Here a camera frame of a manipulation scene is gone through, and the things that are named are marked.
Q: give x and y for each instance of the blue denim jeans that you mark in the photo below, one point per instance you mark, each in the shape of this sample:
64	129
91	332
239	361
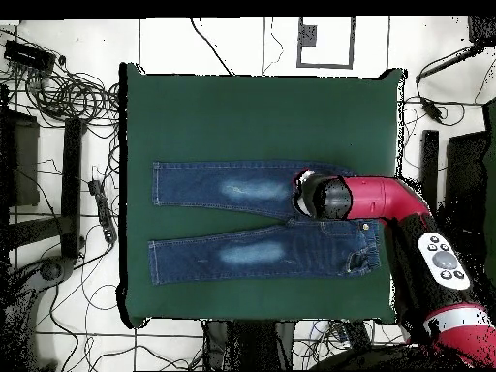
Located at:
310	252

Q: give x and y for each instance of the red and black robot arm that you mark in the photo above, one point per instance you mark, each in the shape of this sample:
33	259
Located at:
383	197

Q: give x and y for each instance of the dark flat panel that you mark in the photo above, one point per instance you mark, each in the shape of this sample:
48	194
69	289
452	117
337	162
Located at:
25	162
467	166

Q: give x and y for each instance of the dark green table cloth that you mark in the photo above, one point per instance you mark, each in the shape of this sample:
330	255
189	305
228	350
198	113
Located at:
232	108

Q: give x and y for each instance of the black power strip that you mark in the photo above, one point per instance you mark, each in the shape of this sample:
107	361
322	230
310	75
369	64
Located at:
102	211
358	335

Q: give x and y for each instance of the black stand leg bar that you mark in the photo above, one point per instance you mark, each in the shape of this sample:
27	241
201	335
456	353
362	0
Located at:
430	155
71	186

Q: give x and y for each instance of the small grey square patch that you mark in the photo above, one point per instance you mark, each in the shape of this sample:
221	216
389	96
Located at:
308	35

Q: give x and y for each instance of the black round stand base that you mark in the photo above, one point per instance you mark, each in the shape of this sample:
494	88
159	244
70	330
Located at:
52	269

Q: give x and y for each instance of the black power brick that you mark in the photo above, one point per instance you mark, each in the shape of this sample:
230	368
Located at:
432	109

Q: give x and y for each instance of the black rod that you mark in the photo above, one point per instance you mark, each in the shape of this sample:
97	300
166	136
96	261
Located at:
445	64

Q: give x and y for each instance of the black corner box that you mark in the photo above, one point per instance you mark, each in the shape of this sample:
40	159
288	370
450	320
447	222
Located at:
482	31

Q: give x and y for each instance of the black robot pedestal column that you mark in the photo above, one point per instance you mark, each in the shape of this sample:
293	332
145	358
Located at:
252	345

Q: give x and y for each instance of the grey square floor frame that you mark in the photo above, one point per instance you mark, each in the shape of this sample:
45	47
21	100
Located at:
352	42

